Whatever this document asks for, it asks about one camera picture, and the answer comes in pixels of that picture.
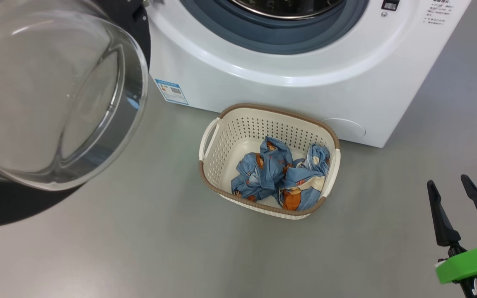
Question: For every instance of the black rimmed glass washer door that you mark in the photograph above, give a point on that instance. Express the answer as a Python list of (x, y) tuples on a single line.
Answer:
[(35, 103)]

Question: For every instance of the white front-load washing machine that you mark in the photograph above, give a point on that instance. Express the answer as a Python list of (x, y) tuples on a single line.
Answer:
[(304, 82)]

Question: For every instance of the black door latch socket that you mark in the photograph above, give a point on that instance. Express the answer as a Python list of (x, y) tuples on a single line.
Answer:
[(390, 4)]

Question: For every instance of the round white drain filter cover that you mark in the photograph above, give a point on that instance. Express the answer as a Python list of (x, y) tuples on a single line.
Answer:
[(346, 128)]

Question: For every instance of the stainless steel washing machine drum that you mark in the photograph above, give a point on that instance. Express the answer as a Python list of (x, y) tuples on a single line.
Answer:
[(284, 7)]

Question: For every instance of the blue garment small orange prints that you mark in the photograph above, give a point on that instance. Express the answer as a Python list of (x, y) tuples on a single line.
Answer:
[(263, 169)]

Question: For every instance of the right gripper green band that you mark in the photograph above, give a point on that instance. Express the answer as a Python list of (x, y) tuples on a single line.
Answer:
[(474, 265)]

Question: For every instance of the cream perforated laundry basket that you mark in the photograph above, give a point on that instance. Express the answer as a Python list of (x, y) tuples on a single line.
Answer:
[(222, 165)]

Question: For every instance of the blue energy label sticker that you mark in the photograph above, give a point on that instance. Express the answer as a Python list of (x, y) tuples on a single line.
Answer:
[(171, 92)]

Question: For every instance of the white printed instruction label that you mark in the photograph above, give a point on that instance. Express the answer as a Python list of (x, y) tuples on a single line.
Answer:
[(438, 12)]

